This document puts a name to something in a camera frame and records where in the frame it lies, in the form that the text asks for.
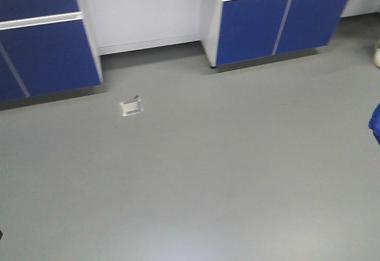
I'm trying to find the blue microfiber cloth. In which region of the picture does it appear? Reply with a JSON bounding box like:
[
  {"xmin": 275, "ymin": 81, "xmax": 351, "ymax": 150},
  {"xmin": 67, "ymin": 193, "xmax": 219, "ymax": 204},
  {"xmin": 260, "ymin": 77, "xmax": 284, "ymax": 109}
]
[{"xmin": 368, "ymin": 104, "xmax": 380, "ymax": 144}]

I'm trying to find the white floor outlet box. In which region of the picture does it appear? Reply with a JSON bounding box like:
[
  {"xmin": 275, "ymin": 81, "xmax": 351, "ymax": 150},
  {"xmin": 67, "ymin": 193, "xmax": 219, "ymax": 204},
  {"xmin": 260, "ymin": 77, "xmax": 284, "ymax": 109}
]
[{"xmin": 119, "ymin": 96, "xmax": 144, "ymax": 117}]

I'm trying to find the right blue white cabinet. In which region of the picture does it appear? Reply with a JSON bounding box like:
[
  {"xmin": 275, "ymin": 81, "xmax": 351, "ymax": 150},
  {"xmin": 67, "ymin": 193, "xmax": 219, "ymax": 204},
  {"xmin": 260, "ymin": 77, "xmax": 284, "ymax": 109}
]
[{"xmin": 200, "ymin": 0, "xmax": 348, "ymax": 68}]

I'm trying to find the blue white cabinet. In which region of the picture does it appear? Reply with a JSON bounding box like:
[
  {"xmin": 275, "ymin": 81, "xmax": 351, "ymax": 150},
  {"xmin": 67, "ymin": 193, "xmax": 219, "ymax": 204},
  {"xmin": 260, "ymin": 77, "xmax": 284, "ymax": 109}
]
[
  {"xmin": 200, "ymin": 0, "xmax": 348, "ymax": 68},
  {"xmin": 1, "ymin": 0, "xmax": 103, "ymax": 101}
]

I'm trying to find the left blue white cabinet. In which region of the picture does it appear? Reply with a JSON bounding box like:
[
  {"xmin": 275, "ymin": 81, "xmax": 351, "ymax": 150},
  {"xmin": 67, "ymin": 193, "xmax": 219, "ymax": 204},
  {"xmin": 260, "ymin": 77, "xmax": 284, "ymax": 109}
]
[{"xmin": 1, "ymin": 0, "xmax": 103, "ymax": 101}]

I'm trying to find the white shoe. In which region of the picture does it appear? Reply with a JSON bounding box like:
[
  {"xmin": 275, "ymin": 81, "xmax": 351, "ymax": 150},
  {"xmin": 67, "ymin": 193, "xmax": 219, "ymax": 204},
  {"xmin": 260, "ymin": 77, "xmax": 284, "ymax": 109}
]
[{"xmin": 373, "ymin": 41, "xmax": 380, "ymax": 68}]

